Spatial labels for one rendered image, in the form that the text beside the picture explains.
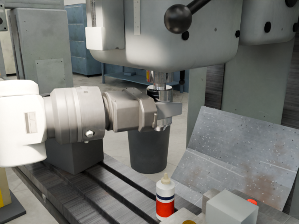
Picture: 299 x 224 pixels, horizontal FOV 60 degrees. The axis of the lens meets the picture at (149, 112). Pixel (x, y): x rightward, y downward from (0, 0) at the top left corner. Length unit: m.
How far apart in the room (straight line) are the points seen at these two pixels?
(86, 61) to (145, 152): 5.51
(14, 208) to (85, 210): 1.76
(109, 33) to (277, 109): 0.53
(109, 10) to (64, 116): 0.16
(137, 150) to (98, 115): 2.14
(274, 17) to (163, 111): 0.25
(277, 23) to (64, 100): 0.39
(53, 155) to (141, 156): 1.75
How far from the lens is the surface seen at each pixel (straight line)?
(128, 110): 0.40
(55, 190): 0.75
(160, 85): 0.45
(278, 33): 0.55
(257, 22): 0.48
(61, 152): 0.80
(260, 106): 0.78
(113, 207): 0.66
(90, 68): 7.80
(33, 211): 2.36
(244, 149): 0.78
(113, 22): 0.36
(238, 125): 0.80
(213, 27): 0.39
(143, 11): 0.35
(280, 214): 0.58
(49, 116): 0.40
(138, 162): 2.59
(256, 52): 0.77
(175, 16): 0.28
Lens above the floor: 1.37
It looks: 18 degrees down
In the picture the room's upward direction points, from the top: straight up
